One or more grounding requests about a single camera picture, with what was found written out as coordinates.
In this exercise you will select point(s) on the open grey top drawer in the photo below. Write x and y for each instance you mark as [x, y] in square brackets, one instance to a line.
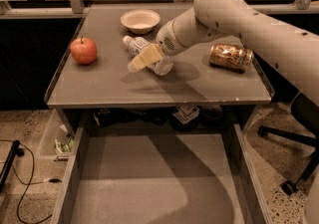
[127, 176]

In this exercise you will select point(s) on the dark round item on shelf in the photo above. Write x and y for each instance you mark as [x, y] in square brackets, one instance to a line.
[211, 115]

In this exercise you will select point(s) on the black item on shelf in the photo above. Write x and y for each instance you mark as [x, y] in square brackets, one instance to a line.
[104, 117]

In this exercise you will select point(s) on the crushed gold soda can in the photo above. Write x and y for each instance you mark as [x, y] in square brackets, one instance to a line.
[231, 57]

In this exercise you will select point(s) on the clear plastic water bottle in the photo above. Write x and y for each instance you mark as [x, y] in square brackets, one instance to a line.
[145, 54]

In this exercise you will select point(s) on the black bar on floor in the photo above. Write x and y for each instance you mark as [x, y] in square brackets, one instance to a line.
[8, 162]

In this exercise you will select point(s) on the red apple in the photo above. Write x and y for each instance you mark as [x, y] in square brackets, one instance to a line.
[84, 51]

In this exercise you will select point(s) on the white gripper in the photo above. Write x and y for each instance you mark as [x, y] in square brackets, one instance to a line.
[165, 41]

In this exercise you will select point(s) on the white paper bowl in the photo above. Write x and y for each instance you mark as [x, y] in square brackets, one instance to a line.
[140, 21]

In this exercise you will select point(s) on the clear plastic storage bin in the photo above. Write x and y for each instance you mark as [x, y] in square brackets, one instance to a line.
[56, 143]

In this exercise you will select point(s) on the black and white patterned item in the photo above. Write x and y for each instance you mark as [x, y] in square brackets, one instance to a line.
[186, 114]

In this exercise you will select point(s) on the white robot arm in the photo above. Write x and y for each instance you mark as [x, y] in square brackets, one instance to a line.
[294, 51]

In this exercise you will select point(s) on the grey cabinet with top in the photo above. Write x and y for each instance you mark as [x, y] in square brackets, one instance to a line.
[107, 83]

